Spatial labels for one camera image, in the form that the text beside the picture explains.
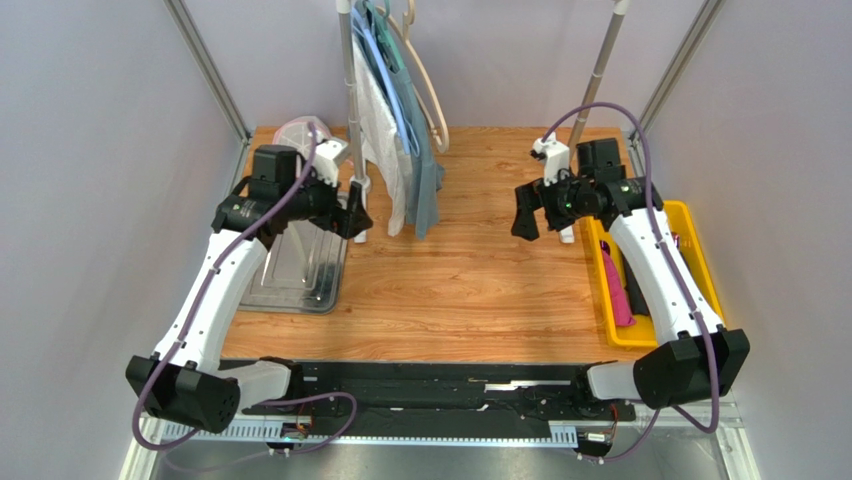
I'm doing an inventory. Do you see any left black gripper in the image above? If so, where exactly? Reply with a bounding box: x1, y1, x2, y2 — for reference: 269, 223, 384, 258
281, 162, 372, 240

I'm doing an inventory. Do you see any pink paper napkin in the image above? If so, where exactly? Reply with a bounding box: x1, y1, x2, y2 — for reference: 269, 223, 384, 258
600, 247, 636, 327

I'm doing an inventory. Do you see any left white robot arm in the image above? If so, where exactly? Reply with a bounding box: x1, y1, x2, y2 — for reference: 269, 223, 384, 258
125, 140, 373, 433

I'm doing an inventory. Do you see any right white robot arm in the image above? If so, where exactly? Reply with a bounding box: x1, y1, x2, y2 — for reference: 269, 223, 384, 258
511, 136, 750, 409

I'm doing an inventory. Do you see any right rack pole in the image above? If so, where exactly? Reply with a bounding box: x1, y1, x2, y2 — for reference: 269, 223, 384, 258
544, 0, 631, 245

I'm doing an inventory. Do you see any rack pole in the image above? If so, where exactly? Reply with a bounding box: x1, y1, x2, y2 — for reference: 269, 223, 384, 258
335, 0, 371, 210
544, 0, 631, 245

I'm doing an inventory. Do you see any silver metal tray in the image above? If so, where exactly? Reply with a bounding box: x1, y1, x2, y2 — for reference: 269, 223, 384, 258
239, 220, 347, 315

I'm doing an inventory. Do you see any white lace cloth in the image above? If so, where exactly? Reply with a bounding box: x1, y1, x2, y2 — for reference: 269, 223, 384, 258
352, 36, 412, 237

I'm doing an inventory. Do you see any blue grey hanging cloth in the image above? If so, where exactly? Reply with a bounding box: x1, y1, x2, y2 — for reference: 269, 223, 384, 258
379, 11, 445, 240

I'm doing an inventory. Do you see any blue clothes hanger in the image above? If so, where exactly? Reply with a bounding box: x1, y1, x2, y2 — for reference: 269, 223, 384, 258
352, 4, 419, 154

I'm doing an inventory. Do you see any pink white mesh basket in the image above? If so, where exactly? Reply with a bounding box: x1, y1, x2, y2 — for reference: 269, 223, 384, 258
272, 116, 335, 158

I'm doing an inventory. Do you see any black object in bin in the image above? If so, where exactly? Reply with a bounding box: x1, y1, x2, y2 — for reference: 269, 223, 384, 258
622, 232, 700, 317

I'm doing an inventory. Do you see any yellow plastic bin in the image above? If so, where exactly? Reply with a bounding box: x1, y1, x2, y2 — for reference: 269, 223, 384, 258
575, 200, 723, 350

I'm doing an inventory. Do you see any beige clothes hanger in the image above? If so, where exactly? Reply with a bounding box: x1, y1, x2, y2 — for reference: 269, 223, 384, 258
380, 1, 451, 154

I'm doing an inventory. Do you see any left rack pole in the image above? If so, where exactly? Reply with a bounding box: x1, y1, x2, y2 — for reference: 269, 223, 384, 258
335, 0, 371, 210

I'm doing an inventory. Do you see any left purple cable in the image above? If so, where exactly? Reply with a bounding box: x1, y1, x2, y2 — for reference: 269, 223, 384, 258
131, 121, 359, 457

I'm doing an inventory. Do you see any purple cable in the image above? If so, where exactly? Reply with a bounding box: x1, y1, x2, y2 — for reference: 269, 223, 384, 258
540, 101, 721, 465
131, 121, 359, 457

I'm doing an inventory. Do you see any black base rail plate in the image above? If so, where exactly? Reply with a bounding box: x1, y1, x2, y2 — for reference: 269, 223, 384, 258
241, 361, 640, 440

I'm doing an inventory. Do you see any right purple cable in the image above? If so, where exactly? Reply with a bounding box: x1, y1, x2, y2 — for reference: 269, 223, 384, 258
540, 101, 721, 465

